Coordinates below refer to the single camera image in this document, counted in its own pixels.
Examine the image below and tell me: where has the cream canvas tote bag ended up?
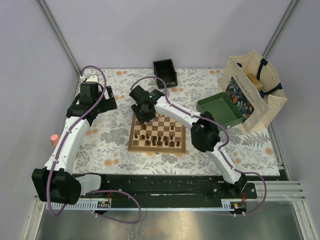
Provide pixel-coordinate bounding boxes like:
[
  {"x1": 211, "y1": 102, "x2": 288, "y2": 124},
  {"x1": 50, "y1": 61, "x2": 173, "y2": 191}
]
[{"x1": 218, "y1": 50, "x2": 287, "y2": 134}]

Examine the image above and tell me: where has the floral table mat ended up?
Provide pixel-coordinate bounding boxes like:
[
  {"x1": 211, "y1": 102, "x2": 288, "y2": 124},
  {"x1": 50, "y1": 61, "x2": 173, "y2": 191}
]
[{"x1": 73, "y1": 68, "x2": 280, "y2": 176}]

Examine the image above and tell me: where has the pink capped bottle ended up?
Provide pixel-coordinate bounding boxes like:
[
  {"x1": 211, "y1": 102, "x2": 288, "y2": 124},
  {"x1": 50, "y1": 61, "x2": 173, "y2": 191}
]
[{"x1": 50, "y1": 134, "x2": 60, "y2": 148}]

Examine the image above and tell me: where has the white slotted cable duct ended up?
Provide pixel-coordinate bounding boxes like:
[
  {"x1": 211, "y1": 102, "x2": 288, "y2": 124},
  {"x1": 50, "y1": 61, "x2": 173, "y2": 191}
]
[{"x1": 46, "y1": 198, "x2": 238, "y2": 211}]

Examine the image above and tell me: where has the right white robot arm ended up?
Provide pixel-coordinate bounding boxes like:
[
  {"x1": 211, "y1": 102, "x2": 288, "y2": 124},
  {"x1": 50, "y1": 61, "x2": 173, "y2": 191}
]
[{"x1": 129, "y1": 85, "x2": 248, "y2": 198}]

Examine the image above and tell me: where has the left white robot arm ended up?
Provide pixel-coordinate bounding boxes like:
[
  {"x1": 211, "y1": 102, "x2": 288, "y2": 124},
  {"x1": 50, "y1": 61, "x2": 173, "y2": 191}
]
[{"x1": 31, "y1": 81, "x2": 117, "y2": 205}]

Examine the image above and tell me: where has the green metal tray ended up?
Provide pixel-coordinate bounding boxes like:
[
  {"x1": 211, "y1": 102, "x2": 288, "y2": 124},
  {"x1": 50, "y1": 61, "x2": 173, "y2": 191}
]
[{"x1": 196, "y1": 92, "x2": 244, "y2": 129}]

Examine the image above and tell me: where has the wooden chess board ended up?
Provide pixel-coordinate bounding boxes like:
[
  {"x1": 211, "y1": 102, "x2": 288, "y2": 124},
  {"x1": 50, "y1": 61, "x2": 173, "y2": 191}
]
[{"x1": 128, "y1": 113, "x2": 186, "y2": 154}]

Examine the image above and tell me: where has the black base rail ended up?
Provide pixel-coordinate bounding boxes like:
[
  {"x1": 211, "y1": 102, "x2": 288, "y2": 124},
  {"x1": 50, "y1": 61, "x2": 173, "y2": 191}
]
[{"x1": 79, "y1": 174, "x2": 258, "y2": 201}]

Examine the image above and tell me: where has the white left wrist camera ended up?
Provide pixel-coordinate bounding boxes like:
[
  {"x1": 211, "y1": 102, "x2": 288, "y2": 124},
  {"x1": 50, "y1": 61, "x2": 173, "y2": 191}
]
[{"x1": 80, "y1": 74, "x2": 99, "y2": 83}]

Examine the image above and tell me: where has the black plastic bin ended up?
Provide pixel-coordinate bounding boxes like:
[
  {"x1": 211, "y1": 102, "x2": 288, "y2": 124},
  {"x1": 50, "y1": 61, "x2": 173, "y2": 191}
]
[{"x1": 153, "y1": 59, "x2": 178, "y2": 88}]

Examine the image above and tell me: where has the wooden box in bag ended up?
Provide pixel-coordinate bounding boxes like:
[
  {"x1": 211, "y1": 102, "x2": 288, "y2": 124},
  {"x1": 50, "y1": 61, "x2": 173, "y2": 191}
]
[{"x1": 246, "y1": 73, "x2": 263, "y2": 91}]

